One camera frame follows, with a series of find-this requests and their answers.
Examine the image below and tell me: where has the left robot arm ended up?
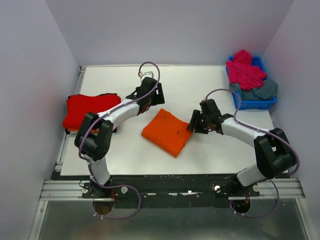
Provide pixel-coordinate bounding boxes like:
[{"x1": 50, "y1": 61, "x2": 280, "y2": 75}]
[{"x1": 74, "y1": 76, "x2": 165, "y2": 198}]

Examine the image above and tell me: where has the orange t shirt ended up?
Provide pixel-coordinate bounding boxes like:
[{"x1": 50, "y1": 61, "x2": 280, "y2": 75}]
[
  {"x1": 141, "y1": 108, "x2": 193, "y2": 158},
  {"x1": 65, "y1": 128, "x2": 78, "y2": 135}
]

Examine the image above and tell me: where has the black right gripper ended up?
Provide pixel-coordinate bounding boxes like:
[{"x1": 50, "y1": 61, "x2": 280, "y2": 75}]
[{"x1": 186, "y1": 109, "x2": 211, "y2": 135}]

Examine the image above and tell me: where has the red folded t shirt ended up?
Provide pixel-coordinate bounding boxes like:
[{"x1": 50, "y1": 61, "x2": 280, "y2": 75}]
[{"x1": 62, "y1": 93, "x2": 121, "y2": 131}]

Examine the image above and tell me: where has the magenta crumpled t shirt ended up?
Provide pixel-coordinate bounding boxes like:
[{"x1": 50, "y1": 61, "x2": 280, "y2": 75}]
[{"x1": 226, "y1": 50, "x2": 267, "y2": 91}]

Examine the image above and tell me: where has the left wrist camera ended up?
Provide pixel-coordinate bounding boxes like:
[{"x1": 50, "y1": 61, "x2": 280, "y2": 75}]
[{"x1": 138, "y1": 71, "x2": 154, "y2": 79}]

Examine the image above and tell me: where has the grey crumpled t shirt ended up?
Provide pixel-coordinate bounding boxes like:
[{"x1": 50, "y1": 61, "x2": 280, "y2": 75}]
[{"x1": 228, "y1": 79, "x2": 278, "y2": 101}]

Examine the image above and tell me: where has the aluminium frame rail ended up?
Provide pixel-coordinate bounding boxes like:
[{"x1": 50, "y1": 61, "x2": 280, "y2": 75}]
[{"x1": 40, "y1": 178, "x2": 306, "y2": 201}]

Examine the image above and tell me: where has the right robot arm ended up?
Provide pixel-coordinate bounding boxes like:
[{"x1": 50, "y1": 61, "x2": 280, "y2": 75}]
[{"x1": 187, "y1": 99, "x2": 299, "y2": 196}]

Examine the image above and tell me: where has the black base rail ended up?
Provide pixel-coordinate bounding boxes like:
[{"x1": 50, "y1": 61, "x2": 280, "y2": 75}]
[{"x1": 82, "y1": 174, "x2": 260, "y2": 209}]

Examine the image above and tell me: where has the orange folded t shirt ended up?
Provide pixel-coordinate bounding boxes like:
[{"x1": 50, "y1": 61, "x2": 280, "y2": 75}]
[{"x1": 65, "y1": 128, "x2": 78, "y2": 135}]

